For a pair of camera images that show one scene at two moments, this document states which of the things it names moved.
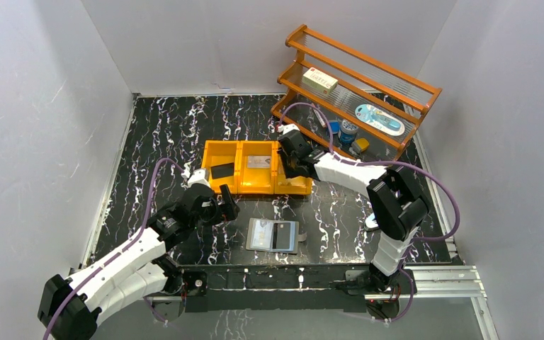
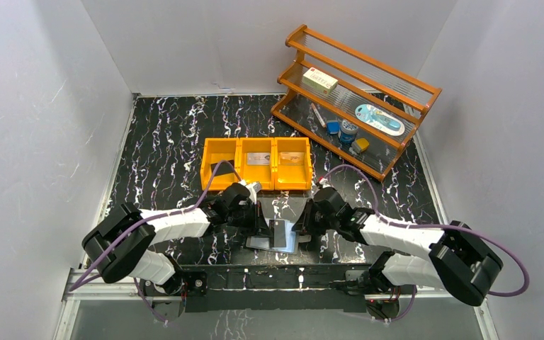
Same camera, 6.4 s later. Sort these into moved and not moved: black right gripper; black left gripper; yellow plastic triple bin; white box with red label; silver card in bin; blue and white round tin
Moved: black right gripper; black left gripper
Not moved: blue and white round tin; yellow plastic triple bin; white box with red label; silver card in bin
